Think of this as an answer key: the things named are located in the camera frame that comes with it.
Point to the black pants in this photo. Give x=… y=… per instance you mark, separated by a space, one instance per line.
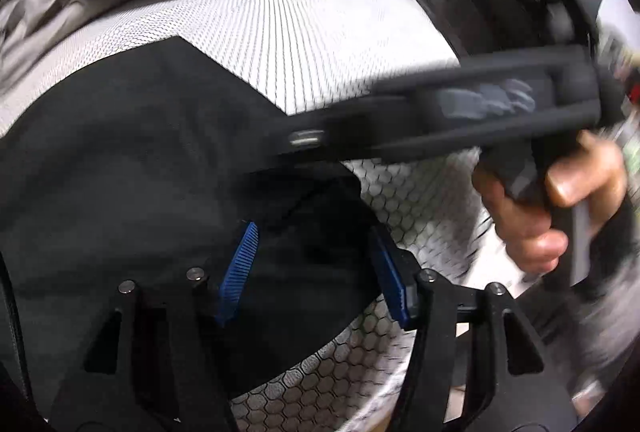
x=125 y=162

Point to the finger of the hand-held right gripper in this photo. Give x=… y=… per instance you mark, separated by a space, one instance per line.
x=350 y=132

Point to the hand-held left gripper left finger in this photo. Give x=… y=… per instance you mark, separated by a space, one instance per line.
x=237 y=272

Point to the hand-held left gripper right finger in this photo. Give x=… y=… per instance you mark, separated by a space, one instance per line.
x=395 y=282

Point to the person's right forearm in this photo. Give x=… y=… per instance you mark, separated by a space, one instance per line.
x=610 y=312

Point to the person's right hand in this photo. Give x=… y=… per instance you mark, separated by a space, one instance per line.
x=530 y=247

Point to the light grey quilt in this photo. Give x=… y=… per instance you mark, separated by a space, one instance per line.
x=40 y=12

